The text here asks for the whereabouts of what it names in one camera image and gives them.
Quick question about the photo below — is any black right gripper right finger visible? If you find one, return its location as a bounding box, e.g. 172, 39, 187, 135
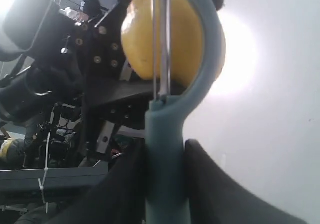
184, 139, 306, 224

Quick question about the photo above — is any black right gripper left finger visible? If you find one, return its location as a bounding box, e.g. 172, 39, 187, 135
48, 143, 147, 224

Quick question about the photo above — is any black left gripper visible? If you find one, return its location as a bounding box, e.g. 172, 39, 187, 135
59, 0, 191, 160

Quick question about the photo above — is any teal handled peeler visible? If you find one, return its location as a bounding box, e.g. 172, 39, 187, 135
145, 0, 225, 224

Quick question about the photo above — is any yellow lemon with sticker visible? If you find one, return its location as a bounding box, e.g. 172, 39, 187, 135
120, 0, 227, 82

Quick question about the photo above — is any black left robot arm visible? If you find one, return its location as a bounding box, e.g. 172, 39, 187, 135
0, 0, 226, 160

